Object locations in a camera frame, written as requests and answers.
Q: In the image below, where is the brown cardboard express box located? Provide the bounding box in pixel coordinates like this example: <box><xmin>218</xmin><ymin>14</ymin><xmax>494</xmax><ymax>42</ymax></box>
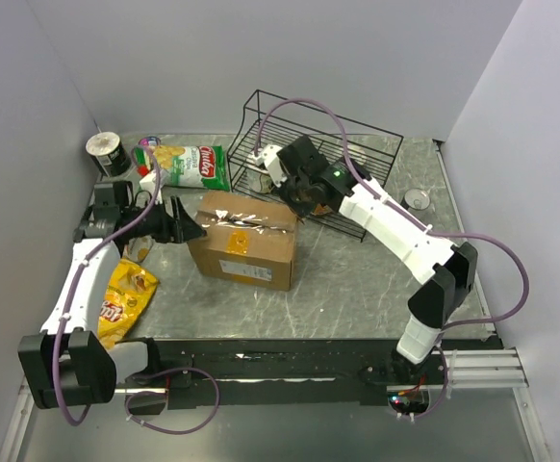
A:
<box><xmin>188</xmin><ymin>191</ymin><xmax>297</xmax><ymax>291</ymax></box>

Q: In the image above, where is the silver top tin can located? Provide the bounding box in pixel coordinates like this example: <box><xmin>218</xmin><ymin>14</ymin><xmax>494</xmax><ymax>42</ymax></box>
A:
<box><xmin>401</xmin><ymin>188</ymin><xmax>431</xmax><ymax>211</ymax></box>

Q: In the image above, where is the black can white lid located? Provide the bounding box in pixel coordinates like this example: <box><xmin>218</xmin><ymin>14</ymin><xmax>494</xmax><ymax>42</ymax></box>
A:
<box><xmin>85</xmin><ymin>132</ymin><xmax>132</xmax><ymax>177</ymax></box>

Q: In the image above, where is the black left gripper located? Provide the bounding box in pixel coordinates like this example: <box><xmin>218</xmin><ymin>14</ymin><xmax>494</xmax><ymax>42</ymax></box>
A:
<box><xmin>121</xmin><ymin>195</ymin><xmax>206</xmax><ymax>244</ymax></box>

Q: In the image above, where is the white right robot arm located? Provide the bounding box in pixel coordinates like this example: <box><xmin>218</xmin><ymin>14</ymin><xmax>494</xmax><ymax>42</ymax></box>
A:
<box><xmin>258</xmin><ymin>136</ymin><xmax>477</xmax><ymax>384</ymax></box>

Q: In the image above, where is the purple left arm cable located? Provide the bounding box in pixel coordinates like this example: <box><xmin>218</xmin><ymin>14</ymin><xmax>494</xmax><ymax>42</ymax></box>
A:
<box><xmin>51</xmin><ymin>146</ymin><xmax>164</xmax><ymax>427</ymax></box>

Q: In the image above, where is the green lid jar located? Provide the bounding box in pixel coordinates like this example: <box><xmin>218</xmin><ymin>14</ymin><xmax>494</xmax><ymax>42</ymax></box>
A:
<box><xmin>300</xmin><ymin>202</ymin><xmax>336</xmax><ymax>217</ymax></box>

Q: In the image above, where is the green white chips bag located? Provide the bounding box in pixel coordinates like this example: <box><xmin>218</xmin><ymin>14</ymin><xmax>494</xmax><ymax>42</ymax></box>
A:
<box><xmin>133</xmin><ymin>145</ymin><xmax>230</xmax><ymax>192</ymax></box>

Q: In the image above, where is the black wire basket rack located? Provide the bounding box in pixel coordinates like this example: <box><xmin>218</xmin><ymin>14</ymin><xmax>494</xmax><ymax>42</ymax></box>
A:
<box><xmin>226</xmin><ymin>89</ymin><xmax>405</xmax><ymax>242</ymax></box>

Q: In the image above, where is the yellow chips bag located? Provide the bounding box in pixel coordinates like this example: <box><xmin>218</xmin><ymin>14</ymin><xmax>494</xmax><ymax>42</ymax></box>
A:
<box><xmin>96</xmin><ymin>259</ymin><xmax>159</xmax><ymax>350</ymax></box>

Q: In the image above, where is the aluminium rail frame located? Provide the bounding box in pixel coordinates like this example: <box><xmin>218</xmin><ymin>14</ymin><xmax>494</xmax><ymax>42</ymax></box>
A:
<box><xmin>0</xmin><ymin>336</ymin><xmax>551</xmax><ymax>461</ymax></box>

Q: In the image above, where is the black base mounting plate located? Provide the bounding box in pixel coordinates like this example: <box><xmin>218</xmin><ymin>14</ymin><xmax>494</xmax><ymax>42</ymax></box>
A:
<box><xmin>104</xmin><ymin>337</ymin><xmax>502</xmax><ymax>411</ymax></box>

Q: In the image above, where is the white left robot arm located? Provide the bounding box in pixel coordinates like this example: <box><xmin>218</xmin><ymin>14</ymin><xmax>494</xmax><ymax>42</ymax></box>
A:
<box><xmin>17</xmin><ymin>180</ymin><xmax>206</xmax><ymax>409</ymax></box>

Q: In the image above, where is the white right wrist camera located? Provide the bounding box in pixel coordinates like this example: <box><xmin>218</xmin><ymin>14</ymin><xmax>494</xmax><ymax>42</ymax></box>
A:
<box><xmin>263</xmin><ymin>146</ymin><xmax>287</xmax><ymax>187</ymax></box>

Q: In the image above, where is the white lid can in rack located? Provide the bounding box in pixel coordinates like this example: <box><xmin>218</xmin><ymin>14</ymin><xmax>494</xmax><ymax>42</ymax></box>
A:
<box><xmin>246</xmin><ymin>144</ymin><xmax>281</xmax><ymax>194</ymax></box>

